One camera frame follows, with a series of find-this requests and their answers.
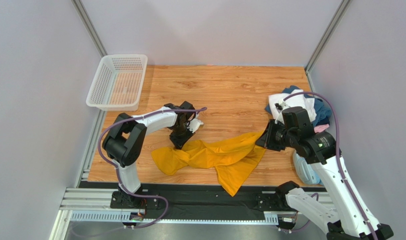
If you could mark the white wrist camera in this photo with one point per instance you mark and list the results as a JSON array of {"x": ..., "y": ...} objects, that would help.
[
  {"x": 194, "y": 125},
  {"x": 281, "y": 105}
]

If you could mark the white plastic basket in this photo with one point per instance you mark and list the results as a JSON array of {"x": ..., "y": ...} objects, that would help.
[{"x": 118, "y": 82}]

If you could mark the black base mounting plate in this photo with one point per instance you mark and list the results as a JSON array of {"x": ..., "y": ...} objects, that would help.
[{"x": 200, "y": 202}]

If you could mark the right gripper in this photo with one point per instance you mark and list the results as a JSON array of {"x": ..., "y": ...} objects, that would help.
[{"x": 269, "y": 136}]

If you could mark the white t-shirt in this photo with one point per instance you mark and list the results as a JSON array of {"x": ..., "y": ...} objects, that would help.
[{"x": 296, "y": 101}]

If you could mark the light blue headphones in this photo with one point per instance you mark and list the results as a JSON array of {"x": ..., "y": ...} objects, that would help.
[{"x": 304, "y": 171}]

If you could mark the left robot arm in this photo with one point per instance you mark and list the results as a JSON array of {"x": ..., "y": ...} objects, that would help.
[{"x": 123, "y": 140}]

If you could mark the blue t-shirt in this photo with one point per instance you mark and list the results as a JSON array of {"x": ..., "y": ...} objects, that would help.
[{"x": 323, "y": 111}]

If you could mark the yellow t-shirt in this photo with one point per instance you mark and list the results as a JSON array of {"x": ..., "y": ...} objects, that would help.
[{"x": 233, "y": 159}]

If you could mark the pink garment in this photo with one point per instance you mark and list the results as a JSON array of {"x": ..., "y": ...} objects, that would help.
[{"x": 321, "y": 128}]

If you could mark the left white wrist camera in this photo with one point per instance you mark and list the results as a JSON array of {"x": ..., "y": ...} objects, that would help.
[{"x": 194, "y": 125}]

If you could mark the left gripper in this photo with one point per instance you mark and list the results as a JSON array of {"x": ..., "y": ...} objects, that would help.
[{"x": 179, "y": 143}]

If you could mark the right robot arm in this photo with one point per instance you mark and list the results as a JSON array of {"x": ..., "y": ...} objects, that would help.
[{"x": 350, "y": 219}]

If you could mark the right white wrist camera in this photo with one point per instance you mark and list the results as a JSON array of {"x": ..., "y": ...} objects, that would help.
[{"x": 281, "y": 105}]

